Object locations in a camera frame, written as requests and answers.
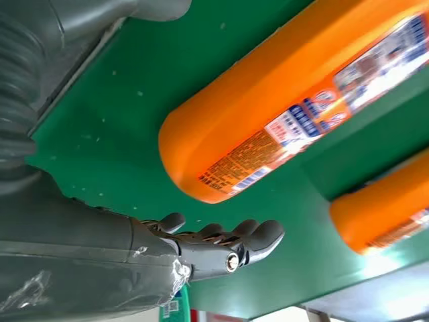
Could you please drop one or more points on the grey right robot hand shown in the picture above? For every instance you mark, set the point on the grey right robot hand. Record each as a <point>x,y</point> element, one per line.
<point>84,258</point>

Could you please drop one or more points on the green bottle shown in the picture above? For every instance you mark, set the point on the green bottle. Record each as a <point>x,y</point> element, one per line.
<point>176,306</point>

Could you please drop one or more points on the red and white sign stand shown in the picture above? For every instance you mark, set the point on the red and white sign stand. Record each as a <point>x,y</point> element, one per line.
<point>214,317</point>

